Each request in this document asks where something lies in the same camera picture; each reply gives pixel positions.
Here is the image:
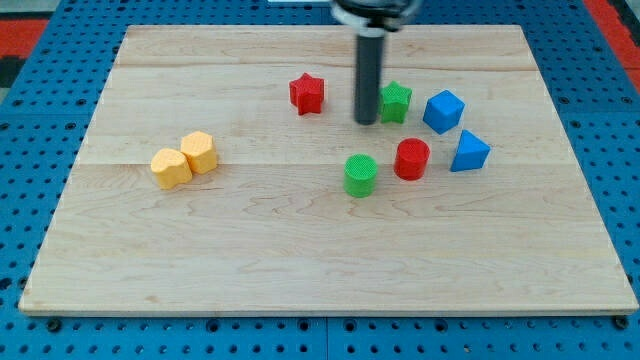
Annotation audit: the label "blue triangle block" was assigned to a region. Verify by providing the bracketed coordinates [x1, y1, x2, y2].
[450, 130, 491, 172]

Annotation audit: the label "green star block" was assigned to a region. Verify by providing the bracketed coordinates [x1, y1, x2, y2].
[378, 81, 413, 124]

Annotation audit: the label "yellow hexagon block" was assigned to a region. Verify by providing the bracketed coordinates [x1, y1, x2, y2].
[180, 131, 218, 174]

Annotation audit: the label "yellow heart block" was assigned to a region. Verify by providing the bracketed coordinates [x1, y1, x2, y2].
[150, 148, 193, 190]

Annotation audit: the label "light wooden board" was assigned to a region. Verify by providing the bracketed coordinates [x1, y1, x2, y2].
[19, 25, 638, 317]

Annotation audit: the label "green cylinder block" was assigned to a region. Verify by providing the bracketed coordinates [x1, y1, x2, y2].
[343, 154, 378, 198]

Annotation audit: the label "red cylinder block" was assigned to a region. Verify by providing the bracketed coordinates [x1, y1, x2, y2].
[394, 138, 430, 181]

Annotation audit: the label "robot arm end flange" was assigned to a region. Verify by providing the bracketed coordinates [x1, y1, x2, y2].
[330, 0, 424, 36]

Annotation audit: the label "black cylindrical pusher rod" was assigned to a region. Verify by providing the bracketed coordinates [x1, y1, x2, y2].
[354, 29, 385, 125]

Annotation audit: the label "red star block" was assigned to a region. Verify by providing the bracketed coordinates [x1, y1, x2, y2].
[289, 73, 325, 115]

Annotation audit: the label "blue cube block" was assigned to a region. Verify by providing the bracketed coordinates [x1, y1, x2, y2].
[423, 90, 465, 134]

